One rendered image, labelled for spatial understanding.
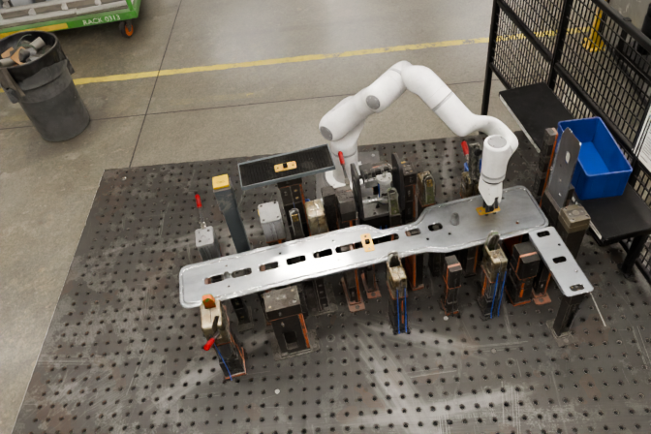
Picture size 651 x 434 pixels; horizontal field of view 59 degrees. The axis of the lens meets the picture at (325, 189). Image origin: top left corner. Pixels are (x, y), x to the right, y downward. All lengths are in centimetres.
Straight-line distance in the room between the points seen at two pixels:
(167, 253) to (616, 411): 188
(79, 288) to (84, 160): 194
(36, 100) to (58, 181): 60
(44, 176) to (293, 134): 181
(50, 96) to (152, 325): 247
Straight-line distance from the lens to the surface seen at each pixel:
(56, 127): 476
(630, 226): 231
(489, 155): 200
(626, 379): 235
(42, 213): 433
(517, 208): 230
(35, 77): 448
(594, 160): 250
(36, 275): 397
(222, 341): 207
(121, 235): 289
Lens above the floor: 270
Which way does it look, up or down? 46 degrees down
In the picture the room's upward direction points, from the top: 9 degrees counter-clockwise
